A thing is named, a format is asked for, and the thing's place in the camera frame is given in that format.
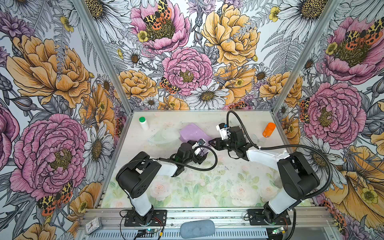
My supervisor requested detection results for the white bottle green cap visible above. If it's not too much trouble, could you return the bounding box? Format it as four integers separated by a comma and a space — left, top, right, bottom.
139, 117, 150, 131

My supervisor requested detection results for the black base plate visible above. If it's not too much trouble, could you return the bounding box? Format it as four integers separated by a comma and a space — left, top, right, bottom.
124, 209, 168, 227
245, 209, 292, 226

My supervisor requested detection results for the clear glass bowl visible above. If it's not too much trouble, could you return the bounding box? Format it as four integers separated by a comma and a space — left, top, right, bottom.
148, 129, 180, 145

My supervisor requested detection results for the left black cable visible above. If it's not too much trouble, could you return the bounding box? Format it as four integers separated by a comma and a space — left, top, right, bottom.
118, 144, 219, 208

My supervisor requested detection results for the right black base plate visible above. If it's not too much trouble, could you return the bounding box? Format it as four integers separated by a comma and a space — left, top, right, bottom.
245, 209, 292, 226

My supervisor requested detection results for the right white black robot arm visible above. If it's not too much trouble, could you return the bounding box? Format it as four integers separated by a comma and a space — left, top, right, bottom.
209, 123, 320, 225

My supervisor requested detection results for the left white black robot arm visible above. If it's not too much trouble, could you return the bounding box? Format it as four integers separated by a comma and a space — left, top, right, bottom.
116, 139, 212, 218

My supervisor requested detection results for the aluminium front rail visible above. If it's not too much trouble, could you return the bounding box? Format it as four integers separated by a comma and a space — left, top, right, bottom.
79, 207, 335, 230

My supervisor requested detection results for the right black corrugated cable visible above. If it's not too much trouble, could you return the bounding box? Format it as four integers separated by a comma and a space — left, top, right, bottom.
226, 110, 333, 240

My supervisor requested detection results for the orange bottle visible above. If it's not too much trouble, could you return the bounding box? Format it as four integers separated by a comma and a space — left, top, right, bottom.
263, 122, 276, 138

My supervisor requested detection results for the grey foam pad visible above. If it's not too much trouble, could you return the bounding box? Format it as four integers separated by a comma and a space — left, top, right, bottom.
180, 220, 216, 239

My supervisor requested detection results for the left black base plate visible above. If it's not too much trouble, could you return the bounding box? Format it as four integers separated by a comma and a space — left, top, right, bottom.
124, 209, 168, 227

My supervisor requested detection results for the pink wrapping paper sheet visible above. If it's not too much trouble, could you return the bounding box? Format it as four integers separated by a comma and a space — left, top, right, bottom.
179, 123, 213, 143

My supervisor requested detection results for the small white clock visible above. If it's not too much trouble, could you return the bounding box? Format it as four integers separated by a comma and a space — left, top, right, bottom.
85, 217, 102, 235

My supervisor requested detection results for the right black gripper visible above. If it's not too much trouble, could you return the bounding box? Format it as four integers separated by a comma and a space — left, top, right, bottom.
208, 137, 238, 151

